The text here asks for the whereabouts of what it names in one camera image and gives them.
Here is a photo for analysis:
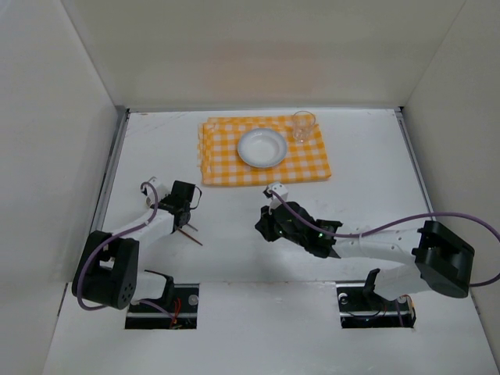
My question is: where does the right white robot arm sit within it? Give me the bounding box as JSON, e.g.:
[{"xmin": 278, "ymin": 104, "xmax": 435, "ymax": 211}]
[{"xmin": 255, "ymin": 202, "xmax": 474, "ymax": 301}]

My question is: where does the white round bowl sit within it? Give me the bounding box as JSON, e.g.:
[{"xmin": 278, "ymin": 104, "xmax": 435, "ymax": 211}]
[{"xmin": 237, "ymin": 128, "xmax": 288, "ymax": 169}]

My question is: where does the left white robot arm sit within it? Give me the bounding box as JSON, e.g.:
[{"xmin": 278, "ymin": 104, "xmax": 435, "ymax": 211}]
[{"xmin": 72, "ymin": 177, "xmax": 202, "ymax": 312}]

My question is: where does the clear plastic cup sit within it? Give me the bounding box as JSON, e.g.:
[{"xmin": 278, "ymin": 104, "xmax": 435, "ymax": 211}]
[{"xmin": 292, "ymin": 111, "xmax": 316, "ymax": 143}]

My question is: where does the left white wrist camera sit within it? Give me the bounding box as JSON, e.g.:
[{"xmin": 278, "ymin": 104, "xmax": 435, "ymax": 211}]
[{"xmin": 140, "ymin": 177, "xmax": 170, "ymax": 206}]

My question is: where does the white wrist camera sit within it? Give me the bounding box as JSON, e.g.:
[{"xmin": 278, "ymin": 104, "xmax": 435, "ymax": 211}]
[
  {"xmin": 140, "ymin": 177, "xmax": 170, "ymax": 206},
  {"xmin": 263, "ymin": 181, "xmax": 288, "ymax": 210}
]

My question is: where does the yellow white checkered cloth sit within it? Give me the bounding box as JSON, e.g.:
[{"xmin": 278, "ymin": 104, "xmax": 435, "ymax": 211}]
[{"xmin": 198, "ymin": 111, "xmax": 332, "ymax": 187}]

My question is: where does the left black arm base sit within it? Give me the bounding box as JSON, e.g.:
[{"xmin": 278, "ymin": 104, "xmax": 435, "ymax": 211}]
[{"xmin": 124, "ymin": 277, "xmax": 199, "ymax": 330}]

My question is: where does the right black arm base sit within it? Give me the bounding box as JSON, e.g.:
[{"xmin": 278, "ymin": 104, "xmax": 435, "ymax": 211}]
[{"xmin": 336, "ymin": 269, "xmax": 416, "ymax": 329}]

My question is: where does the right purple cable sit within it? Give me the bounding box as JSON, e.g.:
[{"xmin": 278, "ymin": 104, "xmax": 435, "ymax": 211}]
[{"xmin": 271, "ymin": 191, "xmax": 500, "ymax": 288}]

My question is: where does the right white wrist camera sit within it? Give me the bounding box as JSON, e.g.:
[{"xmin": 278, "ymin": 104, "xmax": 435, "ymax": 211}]
[{"xmin": 263, "ymin": 181, "xmax": 288, "ymax": 210}]

